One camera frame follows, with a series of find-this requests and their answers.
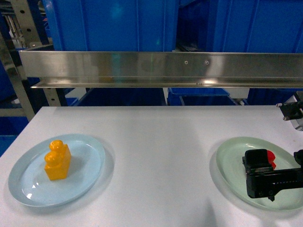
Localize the blue bin right of rail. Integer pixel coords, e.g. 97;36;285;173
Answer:
206;0;303;53

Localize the yellow toy block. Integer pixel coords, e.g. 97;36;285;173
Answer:
44;140;71;181

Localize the stainless steel shelf rail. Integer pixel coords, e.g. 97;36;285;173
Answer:
20;50;303;88

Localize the light blue plate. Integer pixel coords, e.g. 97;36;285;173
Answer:
8;134;106;207

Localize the large blue bin behind rail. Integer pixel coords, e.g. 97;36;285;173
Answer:
43;0;178;52

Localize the light green plate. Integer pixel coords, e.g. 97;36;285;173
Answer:
215;137;303;211

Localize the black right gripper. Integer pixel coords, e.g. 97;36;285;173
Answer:
242;149;303;201

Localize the red toy block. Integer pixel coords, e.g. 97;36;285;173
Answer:
267;150;276;170

